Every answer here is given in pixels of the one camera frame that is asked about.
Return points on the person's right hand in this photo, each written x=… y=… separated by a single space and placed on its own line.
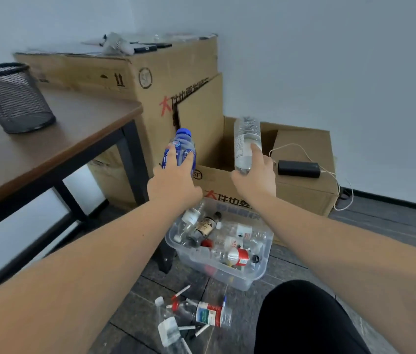
x=257 y=182

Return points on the person's left hand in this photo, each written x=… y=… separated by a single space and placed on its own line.
x=173 y=187

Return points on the person's right thumb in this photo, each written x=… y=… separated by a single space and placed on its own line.
x=238 y=174

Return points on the person's left thumb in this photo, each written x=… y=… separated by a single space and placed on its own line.
x=189 y=161

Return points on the blue label plastic bottle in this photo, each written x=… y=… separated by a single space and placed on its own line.
x=184 y=140

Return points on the clear plastic water bottle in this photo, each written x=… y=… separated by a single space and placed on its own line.
x=246 y=134

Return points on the person's left forearm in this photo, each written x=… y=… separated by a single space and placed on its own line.
x=82 y=276

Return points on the person's right forearm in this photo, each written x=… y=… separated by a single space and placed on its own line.
x=340 y=254

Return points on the black power bank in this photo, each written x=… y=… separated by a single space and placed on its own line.
x=299 y=169

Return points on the pile of empty plastic bottles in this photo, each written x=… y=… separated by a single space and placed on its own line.
x=222 y=237

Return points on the open low cardboard box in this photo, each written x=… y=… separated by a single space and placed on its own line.
x=303 y=151

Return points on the large tall cardboard box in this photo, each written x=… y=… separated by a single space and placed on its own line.
x=156 y=81

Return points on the clear plastic storage bin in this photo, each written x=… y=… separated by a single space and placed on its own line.
x=208 y=263

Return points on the black flat device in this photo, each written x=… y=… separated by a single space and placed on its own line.
x=160 y=44

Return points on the black phone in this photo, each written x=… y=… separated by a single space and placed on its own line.
x=145 y=49

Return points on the blue pen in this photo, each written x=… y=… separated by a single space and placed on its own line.
x=224 y=302

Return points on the white marker pen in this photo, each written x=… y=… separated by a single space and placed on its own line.
x=181 y=292

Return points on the white crumpled cloth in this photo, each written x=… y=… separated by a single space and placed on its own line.
x=114 y=44

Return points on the red capped pen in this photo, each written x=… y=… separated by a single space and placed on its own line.
x=175 y=301

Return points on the red green label bottle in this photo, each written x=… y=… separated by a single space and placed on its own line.
x=210 y=314

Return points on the white pen with black tip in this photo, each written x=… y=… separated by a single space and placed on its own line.
x=203 y=330

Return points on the person's leg in black trousers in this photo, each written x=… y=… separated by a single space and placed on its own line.
x=303 y=320

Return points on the crushed white label bottle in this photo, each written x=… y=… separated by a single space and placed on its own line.
x=169 y=329

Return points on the black mesh basket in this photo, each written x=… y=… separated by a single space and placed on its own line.
x=14 y=101

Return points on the brown table with black frame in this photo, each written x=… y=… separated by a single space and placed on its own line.
x=64 y=121

